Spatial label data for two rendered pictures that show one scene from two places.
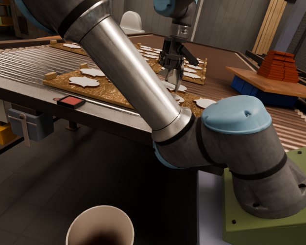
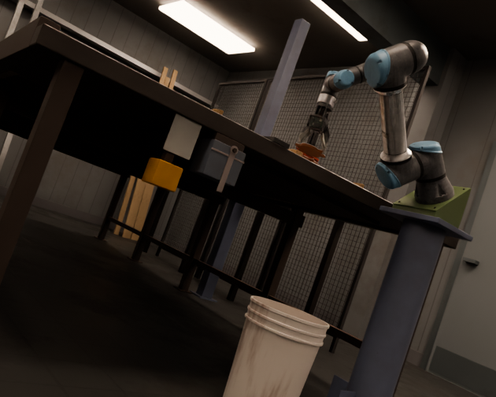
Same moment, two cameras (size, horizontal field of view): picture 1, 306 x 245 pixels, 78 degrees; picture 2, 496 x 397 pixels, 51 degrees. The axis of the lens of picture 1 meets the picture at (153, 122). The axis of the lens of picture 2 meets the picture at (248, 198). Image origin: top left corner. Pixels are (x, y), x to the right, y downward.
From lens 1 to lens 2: 1.92 m
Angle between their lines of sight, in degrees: 54
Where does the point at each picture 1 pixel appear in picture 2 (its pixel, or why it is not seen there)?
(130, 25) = not seen: outside the picture
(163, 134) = (405, 156)
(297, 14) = (271, 116)
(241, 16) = not seen: hidden behind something
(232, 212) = (428, 207)
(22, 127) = (226, 164)
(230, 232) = (437, 210)
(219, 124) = (431, 148)
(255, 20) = not seen: hidden behind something
